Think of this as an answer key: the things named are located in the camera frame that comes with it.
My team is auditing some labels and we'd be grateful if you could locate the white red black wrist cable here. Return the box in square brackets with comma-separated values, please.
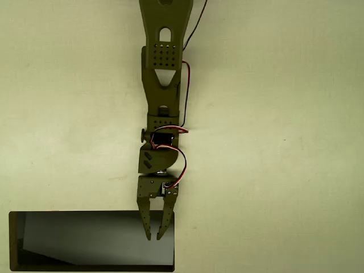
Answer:
[150, 126, 189, 151]

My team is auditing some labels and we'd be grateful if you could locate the dark rectangular bin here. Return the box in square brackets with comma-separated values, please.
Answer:
[8, 210, 175, 273]

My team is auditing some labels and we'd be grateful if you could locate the white red black gripper cable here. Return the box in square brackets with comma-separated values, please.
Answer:
[153, 144, 188, 189]

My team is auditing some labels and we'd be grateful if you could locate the long red black cable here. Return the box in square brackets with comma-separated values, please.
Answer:
[178, 0, 209, 129]

